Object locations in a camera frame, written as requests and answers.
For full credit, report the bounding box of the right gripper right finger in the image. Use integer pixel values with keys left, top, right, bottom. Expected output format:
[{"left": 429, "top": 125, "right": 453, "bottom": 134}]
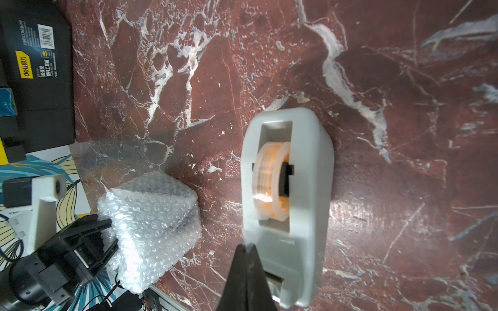
[{"left": 246, "top": 244, "right": 277, "bottom": 311}]

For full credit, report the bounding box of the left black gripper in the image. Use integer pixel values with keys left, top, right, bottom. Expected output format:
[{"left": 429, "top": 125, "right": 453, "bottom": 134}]
[{"left": 1, "top": 215, "right": 118, "bottom": 310}]

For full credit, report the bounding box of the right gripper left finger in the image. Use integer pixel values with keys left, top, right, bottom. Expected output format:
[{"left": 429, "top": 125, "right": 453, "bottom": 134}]
[{"left": 217, "top": 244, "right": 248, "bottom": 311}]

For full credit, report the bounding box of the clear bubble wrap sheet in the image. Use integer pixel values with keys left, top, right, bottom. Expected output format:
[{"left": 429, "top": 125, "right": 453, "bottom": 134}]
[{"left": 97, "top": 171, "right": 202, "bottom": 294}]

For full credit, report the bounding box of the white tape dispenser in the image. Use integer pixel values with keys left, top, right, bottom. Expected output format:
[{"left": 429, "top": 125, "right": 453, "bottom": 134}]
[{"left": 241, "top": 108, "right": 334, "bottom": 309}]

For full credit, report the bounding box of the clear orange tape roll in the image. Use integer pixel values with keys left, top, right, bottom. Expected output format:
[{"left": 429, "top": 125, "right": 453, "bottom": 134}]
[{"left": 252, "top": 142, "right": 291, "bottom": 222}]

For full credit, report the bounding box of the yellow black toolbox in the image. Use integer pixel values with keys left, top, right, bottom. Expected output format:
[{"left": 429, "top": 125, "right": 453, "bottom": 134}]
[{"left": 1, "top": 1, "right": 75, "bottom": 164}]

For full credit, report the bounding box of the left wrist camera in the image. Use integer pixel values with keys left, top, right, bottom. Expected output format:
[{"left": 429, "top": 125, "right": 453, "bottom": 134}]
[{"left": 1, "top": 174, "right": 67, "bottom": 255}]

